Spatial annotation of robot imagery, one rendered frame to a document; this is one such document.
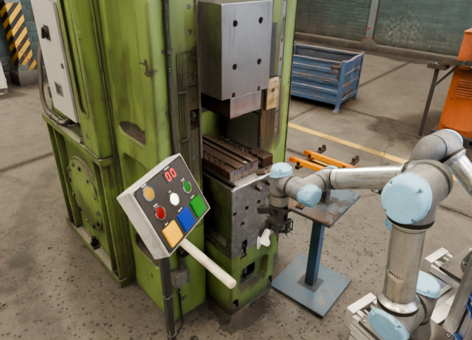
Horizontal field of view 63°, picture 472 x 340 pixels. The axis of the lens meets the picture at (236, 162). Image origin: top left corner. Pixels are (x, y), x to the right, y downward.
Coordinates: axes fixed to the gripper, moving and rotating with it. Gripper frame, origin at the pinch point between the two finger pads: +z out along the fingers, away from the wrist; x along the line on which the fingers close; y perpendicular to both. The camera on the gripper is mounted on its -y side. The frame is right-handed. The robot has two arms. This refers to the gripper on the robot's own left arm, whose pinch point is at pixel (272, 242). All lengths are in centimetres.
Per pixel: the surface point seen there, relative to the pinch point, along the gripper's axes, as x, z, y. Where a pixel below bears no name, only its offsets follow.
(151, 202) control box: -39.5, -19.9, -22.9
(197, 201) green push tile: -18.0, -9.0, -28.6
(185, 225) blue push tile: -27.5, -6.3, -20.4
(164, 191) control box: -32.2, -19.7, -27.6
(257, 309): 26, 93, -39
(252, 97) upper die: 25, -40, -51
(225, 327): 3, 93, -39
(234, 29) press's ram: 13, -72, -49
